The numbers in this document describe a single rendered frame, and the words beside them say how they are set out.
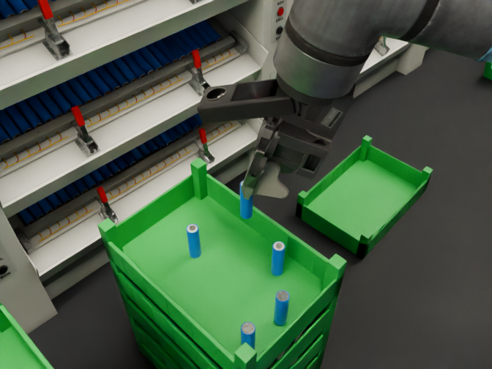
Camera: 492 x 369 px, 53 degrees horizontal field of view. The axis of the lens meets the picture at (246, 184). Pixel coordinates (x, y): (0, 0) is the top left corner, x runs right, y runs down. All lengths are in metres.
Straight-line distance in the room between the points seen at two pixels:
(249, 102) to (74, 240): 0.62
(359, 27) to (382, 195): 0.91
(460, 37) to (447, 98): 1.25
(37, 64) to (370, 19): 0.53
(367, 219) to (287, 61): 0.83
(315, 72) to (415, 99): 1.23
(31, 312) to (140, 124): 0.44
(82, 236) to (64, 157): 0.20
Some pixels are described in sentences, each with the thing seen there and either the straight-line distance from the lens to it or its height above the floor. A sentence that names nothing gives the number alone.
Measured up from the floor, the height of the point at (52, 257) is 0.15.
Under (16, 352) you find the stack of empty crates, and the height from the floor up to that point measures 0.32.
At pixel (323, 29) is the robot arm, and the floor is 0.73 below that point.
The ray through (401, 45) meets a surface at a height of 0.14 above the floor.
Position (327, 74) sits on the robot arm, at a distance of 0.49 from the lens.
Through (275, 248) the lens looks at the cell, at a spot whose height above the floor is 0.39.
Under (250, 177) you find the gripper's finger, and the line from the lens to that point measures 0.60.
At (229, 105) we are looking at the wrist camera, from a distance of 0.57.
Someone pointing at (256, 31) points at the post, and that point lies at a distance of 1.11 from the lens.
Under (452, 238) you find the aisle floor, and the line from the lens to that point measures 1.31.
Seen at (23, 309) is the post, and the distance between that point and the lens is 1.11.
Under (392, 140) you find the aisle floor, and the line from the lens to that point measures 1.53.
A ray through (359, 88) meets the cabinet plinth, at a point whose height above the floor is 0.03.
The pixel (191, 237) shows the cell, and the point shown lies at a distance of 0.74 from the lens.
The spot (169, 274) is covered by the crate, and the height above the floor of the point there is 0.32.
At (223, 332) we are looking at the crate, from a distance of 0.72.
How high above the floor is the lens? 0.96
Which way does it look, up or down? 46 degrees down
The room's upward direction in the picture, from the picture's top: straight up
